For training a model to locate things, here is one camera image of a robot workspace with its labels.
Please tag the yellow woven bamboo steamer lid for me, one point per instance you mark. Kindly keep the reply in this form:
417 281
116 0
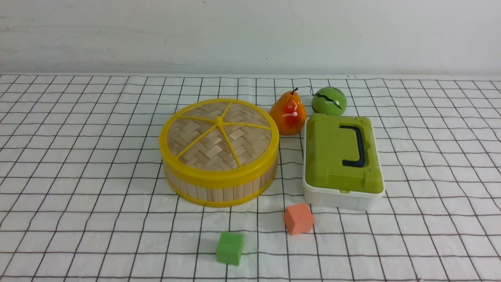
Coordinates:
220 143

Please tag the bamboo steamer basket yellow rim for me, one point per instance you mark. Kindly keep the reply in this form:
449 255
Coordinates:
226 196

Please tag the white box green lid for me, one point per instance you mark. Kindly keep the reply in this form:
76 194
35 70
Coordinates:
341 167

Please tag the orange red toy pear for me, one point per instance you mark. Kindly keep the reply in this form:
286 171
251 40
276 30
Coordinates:
289 113

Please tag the green round toy fruit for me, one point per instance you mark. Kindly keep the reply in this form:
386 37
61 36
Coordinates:
329 101

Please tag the orange foam cube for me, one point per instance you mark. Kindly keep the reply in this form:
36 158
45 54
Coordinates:
298 219

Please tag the green foam cube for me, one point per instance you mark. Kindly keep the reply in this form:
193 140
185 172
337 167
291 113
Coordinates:
230 248

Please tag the white black-grid tablecloth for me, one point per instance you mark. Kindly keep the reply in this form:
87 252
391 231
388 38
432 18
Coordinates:
84 198

